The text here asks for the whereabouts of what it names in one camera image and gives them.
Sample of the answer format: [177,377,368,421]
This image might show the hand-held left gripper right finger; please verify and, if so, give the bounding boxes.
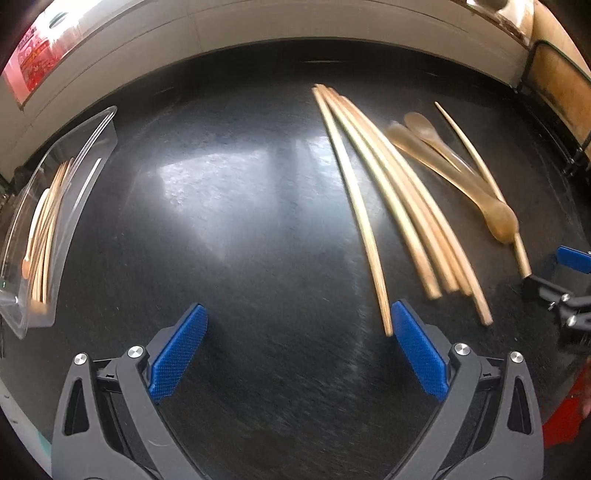
[388,300,544,480]

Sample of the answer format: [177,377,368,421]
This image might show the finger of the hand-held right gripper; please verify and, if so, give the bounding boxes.
[522,253,578,305]
[556,246,591,273]

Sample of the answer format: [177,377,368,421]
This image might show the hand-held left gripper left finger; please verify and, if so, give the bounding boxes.
[51,304,208,480]

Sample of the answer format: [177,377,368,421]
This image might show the slender bamboo chopstick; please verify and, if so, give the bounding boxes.
[41,159,75,304]
[434,102,533,278]
[28,161,65,301]

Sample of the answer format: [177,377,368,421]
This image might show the large amber horn spoon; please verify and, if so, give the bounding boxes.
[385,122,520,243]

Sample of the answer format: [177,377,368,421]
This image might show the bundle of bamboo chopsticks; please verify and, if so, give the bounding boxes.
[311,83,494,337]

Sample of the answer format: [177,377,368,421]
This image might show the wooden utensils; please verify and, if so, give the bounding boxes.
[34,159,71,303]

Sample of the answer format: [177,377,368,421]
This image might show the white-handled horn spoon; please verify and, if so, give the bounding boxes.
[21,187,51,278]

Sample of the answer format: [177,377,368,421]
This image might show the small amber horn spoon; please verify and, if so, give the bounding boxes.
[404,112,490,181]

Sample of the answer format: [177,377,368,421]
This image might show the clear plastic container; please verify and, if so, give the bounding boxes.
[0,106,118,340]

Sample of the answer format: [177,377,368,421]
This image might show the red plastic object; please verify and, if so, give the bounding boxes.
[540,392,591,450]

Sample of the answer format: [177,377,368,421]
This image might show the wooden cutting board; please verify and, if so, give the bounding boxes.
[531,0,591,153]

